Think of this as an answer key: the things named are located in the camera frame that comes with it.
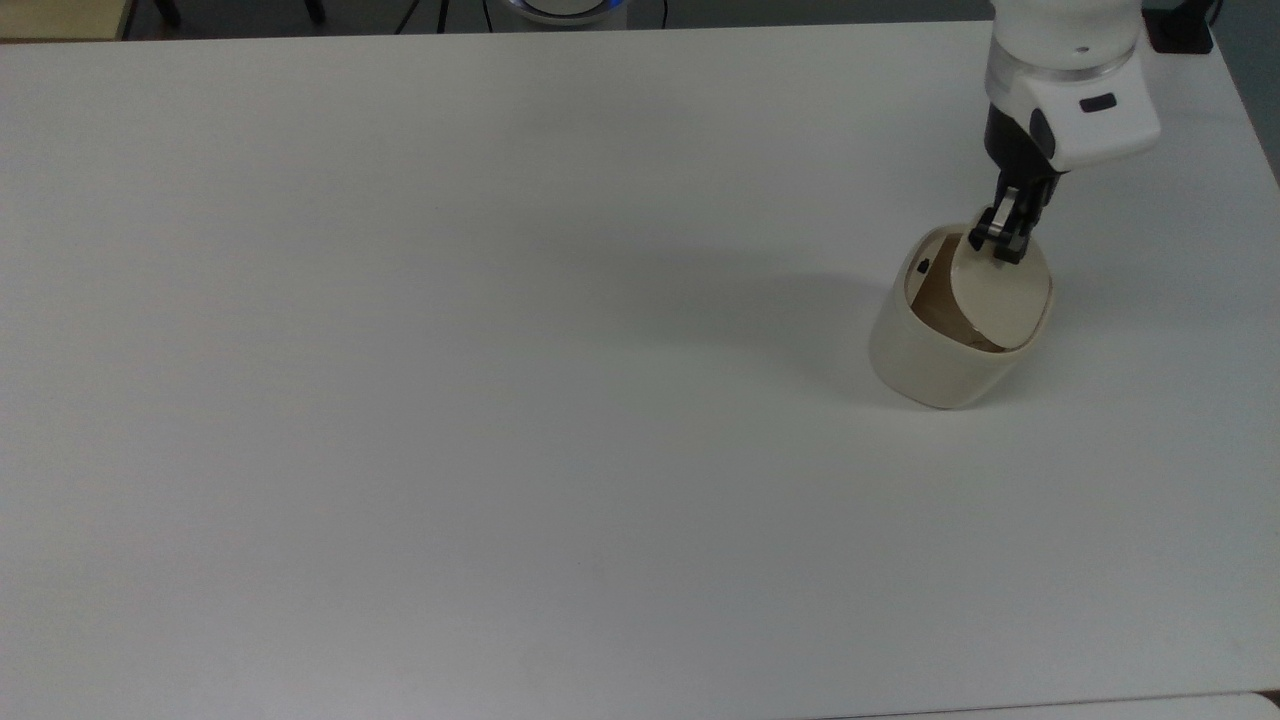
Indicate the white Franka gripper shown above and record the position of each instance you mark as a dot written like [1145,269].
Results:
[1090,115]

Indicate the cream trash bin lid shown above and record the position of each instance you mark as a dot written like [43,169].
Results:
[1005,300]

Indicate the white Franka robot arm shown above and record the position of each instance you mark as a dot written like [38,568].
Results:
[1065,30]

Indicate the cream plastic trash bin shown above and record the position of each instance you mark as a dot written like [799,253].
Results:
[930,365]

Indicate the black stand leg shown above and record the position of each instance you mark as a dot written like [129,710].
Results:
[168,10]
[314,9]

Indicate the light wooden table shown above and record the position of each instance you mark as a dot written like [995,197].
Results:
[60,18]

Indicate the black table clamp mount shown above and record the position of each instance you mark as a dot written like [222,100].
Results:
[1185,35]

